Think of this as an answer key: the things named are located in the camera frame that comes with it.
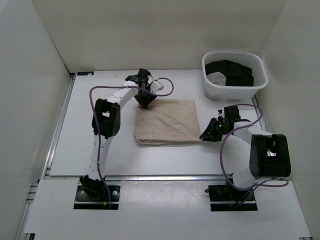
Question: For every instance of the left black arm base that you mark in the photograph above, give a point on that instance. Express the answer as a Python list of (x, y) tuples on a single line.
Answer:
[(87, 200)]

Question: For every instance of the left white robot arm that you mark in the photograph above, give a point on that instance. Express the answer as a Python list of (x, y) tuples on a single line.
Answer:
[(106, 124)]

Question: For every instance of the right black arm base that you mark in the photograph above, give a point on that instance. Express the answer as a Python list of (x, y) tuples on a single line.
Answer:
[(224, 198)]

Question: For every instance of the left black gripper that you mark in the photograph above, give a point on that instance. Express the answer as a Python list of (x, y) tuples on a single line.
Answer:
[(144, 102)]

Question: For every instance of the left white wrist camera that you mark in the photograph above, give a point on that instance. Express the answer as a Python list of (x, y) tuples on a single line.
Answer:
[(156, 86)]

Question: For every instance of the beige trousers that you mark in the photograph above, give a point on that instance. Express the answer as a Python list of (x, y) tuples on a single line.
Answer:
[(167, 121)]

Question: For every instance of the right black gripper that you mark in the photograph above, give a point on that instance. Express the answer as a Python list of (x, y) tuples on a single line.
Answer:
[(209, 134)]

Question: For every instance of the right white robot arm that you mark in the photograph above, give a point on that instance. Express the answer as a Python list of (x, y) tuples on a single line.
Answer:
[(269, 156)]

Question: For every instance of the white plastic basket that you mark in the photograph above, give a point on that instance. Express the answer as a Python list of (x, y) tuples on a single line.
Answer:
[(245, 58)]

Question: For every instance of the small blue label sticker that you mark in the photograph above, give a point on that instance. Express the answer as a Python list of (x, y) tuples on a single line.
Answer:
[(85, 73)]

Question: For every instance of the black trousers in basket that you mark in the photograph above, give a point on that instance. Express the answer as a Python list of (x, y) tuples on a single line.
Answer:
[(229, 73)]

